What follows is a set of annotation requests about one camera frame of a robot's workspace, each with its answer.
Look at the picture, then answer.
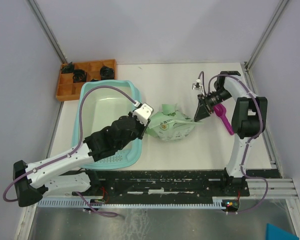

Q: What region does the black ring part in tray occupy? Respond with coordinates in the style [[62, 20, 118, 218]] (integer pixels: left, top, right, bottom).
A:
[[72, 69, 87, 83]]

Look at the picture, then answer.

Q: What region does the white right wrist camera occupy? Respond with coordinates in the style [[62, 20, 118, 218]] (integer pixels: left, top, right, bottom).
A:
[[192, 78, 203, 92]]

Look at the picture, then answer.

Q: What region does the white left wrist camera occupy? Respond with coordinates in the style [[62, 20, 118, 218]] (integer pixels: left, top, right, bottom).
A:
[[132, 103, 154, 126]]

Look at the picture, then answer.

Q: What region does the blue foam pad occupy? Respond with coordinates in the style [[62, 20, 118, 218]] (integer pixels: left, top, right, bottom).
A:
[[265, 223, 300, 240]]

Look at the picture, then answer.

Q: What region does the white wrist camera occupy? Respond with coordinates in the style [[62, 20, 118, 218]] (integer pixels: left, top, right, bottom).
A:
[[192, 78, 203, 92], [132, 103, 154, 126]]

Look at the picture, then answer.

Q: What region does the magenta plastic litter scoop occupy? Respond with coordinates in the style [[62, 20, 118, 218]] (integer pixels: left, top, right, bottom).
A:
[[213, 103, 235, 136]]

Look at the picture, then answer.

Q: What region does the small circuit board with LEDs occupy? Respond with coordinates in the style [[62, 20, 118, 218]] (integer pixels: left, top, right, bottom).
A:
[[225, 200, 240, 212]]

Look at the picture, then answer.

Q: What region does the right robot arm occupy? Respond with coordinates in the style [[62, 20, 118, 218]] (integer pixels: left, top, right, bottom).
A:
[[193, 71, 268, 196]]

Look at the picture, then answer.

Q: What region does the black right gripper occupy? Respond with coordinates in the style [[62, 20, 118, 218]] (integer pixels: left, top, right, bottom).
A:
[[193, 87, 231, 122]]

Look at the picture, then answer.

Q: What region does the teal plastic litter box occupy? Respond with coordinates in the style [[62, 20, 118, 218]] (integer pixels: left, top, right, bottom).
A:
[[79, 80, 142, 170]]

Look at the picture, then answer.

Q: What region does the light blue cable duct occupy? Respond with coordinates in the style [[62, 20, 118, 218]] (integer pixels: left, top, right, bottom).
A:
[[36, 195, 227, 209]]

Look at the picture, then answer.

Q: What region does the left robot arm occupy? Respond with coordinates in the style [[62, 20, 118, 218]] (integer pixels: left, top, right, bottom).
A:
[[13, 108, 153, 207]]

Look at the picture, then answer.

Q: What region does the black mounting base plate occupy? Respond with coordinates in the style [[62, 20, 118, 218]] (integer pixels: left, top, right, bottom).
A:
[[81, 170, 250, 205]]

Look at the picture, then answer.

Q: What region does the green cat litter bag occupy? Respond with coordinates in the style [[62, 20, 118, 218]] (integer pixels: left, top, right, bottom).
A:
[[146, 104, 202, 142]]

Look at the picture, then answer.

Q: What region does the black round part in tray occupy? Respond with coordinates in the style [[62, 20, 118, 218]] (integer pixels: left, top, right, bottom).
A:
[[99, 65, 115, 80]]

